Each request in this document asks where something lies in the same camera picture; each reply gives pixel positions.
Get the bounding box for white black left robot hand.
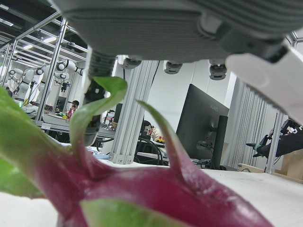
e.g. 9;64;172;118
47;0;303;147

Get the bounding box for red dragon fruit green leaves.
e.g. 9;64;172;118
0;75;275;227

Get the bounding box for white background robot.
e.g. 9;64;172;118
9;67;45;105
54;59;85;93

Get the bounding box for black computer monitor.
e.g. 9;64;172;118
176;84;230;170

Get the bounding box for seated background person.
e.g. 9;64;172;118
67;99;80;119

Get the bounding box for light wooden block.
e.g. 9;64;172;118
274;148;303;184

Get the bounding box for aluminium profile post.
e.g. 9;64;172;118
108;55;161;165

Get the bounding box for aluminium frame strut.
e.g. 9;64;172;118
265;111;285;175

